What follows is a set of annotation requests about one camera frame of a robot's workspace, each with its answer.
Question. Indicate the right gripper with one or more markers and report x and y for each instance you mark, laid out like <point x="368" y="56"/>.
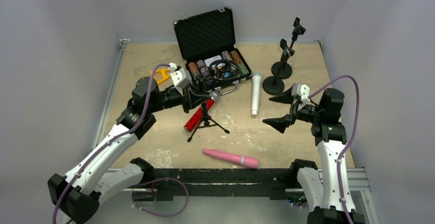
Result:
<point x="293" y="109"/>

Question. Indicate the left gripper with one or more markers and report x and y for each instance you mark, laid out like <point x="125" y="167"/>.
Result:
<point x="187" y="98"/>

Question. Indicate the black tripod microphone stand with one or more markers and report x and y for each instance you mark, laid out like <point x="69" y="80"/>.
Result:
<point x="220" y="71"/>

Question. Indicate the red glitter microphone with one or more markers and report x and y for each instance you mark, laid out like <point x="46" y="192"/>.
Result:
<point x="195" y="119"/>

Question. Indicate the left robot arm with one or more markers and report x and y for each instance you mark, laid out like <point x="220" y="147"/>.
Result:
<point x="80" y="192"/>

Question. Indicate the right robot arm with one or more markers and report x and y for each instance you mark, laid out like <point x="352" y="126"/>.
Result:
<point x="327" y="193"/>

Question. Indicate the near black round-base stand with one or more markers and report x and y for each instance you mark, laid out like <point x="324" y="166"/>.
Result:
<point x="273" y="85"/>

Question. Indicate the white playing card box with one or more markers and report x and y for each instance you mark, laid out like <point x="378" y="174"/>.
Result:
<point x="210" y="60"/>

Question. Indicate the white microphone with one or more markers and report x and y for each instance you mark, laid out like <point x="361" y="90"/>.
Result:
<point x="256" y="80"/>

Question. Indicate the black poker chip case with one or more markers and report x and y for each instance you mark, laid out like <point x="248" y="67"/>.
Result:
<point x="209" y="34"/>

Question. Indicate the pink microphone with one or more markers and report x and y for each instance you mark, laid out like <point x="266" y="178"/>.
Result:
<point x="246" y="161"/>

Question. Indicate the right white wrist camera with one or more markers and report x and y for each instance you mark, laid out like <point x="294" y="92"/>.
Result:
<point x="300" y="91"/>

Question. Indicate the yellow triangular plastic frame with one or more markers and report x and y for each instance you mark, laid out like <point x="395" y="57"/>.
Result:
<point x="162" y="74"/>

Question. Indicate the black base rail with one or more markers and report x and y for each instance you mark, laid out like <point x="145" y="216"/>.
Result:
<point x="274" y="184"/>

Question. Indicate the aluminium corner rail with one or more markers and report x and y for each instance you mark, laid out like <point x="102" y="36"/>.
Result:
<point x="106" y="107"/>

